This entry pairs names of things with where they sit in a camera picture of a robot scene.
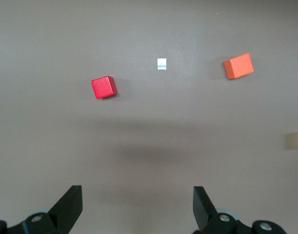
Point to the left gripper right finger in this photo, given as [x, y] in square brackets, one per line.
[203, 209]

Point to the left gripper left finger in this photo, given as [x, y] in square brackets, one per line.
[65, 209]

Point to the orange wooden cube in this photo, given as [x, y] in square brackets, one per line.
[238, 66]

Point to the red wooden cube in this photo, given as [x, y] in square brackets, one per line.
[103, 87]

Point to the small square tape patch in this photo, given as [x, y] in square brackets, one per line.
[162, 64]

